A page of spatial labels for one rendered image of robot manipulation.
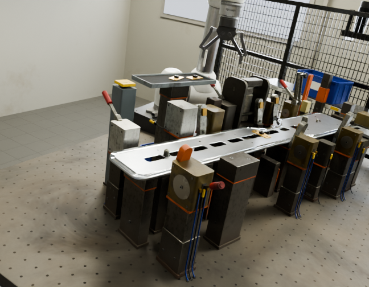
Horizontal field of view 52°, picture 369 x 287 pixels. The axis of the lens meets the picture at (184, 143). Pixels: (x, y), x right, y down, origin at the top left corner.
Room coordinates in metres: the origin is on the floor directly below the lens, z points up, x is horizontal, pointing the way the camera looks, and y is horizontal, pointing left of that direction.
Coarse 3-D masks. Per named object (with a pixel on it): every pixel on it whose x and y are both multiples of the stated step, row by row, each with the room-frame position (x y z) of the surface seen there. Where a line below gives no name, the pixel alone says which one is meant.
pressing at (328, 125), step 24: (288, 120) 1.83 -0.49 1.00; (312, 120) 1.90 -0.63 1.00; (336, 120) 1.98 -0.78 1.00; (168, 144) 1.27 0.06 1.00; (192, 144) 1.31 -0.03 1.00; (240, 144) 1.39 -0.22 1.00; (264, 144) 1.44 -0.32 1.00; (120, 168) 1.05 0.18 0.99; (144, 168) 1.05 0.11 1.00; (168, 168) 1.08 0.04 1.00
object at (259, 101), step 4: (256, 100) 1.75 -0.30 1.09; (260, 100) 1.74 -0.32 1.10; (256, 104) 1.74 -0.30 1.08; (260, 104) 1.73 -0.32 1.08; (256, 108) 1.74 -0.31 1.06; (260, 108) 1.73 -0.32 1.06; (256, 112) 1.73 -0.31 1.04; (260, 112) 1.74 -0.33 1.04; (256, 116) 1.73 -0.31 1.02; (260, 116) 1.74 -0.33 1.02; (256, 120) 1.72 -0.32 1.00; (260, 120) 1.73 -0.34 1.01
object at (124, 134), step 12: (120, 132) 1.21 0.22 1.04; (132, 132) 1.22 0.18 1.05; (120, 144) 1.20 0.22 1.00; (132, 144) 1.22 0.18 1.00; (108, 180) 1.25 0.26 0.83; (120, 180) 1.21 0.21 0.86; (108, 192) 1.24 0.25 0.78; (120, 192) 1.21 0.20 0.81; (108, 204) 1.23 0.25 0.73; (120, 204) 1.21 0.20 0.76; (120, 216) 1.21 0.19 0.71
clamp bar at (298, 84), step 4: (300, 72) 1.98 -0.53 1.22; (296, 76) 1.99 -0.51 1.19; (300, 76) 1.98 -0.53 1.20; (304, 76) 1.96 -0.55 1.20; (296, 80) 1.98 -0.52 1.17; (300, 80) 2.00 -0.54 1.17; (296, 84) 1.98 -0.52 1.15; (300, 84) 2.00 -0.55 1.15; (296, 88) 1.98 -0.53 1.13; (300, 88) 1.99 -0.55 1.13; (296, 92) 1.97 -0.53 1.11; (300, 92) 1.99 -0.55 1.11; (296, 96) 1.97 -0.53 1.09; (300, 96) 1.99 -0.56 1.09
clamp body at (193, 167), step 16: (176, 160) 1.02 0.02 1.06; (192, 160) 1.04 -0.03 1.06; (176, 176) 0.99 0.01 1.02; (192, 176) 0.94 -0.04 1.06; (208, 176) 0.97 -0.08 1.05; (176, 192) 0.98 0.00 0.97; (192, 192) 0.94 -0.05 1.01; (208, 192) 0.98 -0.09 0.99; (176, 208) 0.98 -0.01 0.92; (192, 208) 0.94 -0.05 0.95; (176, 224) 0.97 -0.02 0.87; (192, 224) 0.97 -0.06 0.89; (176, 240) 0.96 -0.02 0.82; (192, 240) 0.97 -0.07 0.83; (160, 256) 1.00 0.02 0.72; (176, 256) 0.95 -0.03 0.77; (192, 256) 0.98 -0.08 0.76; (176, 272) 0.94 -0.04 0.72; (192, 272) 0.96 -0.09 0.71
